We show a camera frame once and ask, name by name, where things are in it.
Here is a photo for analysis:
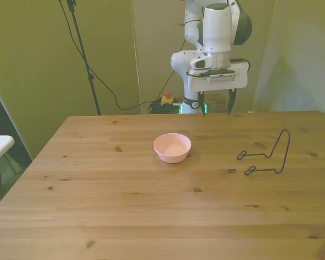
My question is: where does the white gripper block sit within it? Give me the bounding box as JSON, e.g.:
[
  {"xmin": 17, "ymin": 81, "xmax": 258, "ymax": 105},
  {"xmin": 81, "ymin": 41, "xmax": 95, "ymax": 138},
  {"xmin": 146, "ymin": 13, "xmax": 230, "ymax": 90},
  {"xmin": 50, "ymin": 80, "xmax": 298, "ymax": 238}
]
[{"xmin": 188, "ymin": 61, "xmax": 249, "ymax": 118}]

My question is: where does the pink plastic bowl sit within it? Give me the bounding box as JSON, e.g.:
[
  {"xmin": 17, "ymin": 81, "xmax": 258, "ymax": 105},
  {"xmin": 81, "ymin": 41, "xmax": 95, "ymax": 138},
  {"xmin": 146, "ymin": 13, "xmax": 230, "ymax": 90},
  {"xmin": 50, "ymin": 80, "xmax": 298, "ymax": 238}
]
[{"xmin": 153, "ymin": 133, "xmax": 192, "ymax": 164}]

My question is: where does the yellow emergency stop box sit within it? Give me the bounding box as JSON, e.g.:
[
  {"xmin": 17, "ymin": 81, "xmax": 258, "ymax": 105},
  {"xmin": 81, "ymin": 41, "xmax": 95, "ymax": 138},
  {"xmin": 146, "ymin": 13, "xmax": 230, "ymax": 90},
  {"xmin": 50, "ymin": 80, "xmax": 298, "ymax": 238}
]
[{"xmin": 161, "ymin": 91, "xmax": 175, "ymax": 107}]

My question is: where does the black tripod stand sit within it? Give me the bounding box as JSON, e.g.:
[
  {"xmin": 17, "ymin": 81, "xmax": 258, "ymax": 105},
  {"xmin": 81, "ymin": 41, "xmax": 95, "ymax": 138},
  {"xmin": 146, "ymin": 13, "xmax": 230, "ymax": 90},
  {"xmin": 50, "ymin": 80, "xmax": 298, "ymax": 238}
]
[{"xmin": 66, "ymin": 0, "xmax": 102, "ymax": 116}]

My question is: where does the dark upright panel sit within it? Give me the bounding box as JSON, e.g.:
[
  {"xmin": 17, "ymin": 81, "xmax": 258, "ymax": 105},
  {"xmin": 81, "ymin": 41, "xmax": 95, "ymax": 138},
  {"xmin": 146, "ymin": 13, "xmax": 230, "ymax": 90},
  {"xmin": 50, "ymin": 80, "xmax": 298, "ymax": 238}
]
[{"xmin": 0, "ymin": 77, "xmax": 33, "ymax": 170}]

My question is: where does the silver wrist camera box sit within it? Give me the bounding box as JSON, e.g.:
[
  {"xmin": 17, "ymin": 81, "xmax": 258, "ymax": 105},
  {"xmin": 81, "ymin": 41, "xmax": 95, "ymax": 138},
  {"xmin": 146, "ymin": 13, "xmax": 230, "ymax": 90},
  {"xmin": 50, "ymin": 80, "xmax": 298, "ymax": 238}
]
[{"xmin": 206, "ymin": 72, "xmax": 237, "ymax": 83}]

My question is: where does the thin black stop-button cable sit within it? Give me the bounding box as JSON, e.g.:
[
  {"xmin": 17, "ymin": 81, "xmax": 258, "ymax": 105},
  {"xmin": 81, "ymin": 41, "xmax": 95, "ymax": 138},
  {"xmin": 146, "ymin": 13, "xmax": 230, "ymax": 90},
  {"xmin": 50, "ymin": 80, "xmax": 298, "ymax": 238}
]
[{"xmin": 161, "ymin": 69, "xmax": 176, "ymax": 99}]

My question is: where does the coiled dark cable bundle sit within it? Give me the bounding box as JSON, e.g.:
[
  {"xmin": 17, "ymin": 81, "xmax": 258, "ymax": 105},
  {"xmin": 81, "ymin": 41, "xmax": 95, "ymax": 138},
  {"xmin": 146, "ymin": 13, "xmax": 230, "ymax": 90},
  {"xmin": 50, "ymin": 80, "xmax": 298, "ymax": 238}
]
[{"xmin": 147, "ymin": 99, "xmax": 184, "ymax": 115}]

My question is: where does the black wire dish stand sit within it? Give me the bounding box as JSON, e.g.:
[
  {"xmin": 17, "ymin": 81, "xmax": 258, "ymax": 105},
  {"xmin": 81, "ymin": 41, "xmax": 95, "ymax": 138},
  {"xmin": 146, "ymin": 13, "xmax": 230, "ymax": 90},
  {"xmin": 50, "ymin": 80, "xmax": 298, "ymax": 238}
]
[{"xmin": 236, "ymin": 129, "xmax": 291, "ymax": 176}]

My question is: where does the long black hanging cable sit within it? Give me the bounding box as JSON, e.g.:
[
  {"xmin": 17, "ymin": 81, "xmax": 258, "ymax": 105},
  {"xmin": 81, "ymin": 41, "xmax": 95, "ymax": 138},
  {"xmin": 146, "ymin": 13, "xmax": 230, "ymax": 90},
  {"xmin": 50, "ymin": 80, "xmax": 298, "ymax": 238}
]
[{"xmin": 58, "ymin": 0, "xmax": 163, "ymax": 111}]

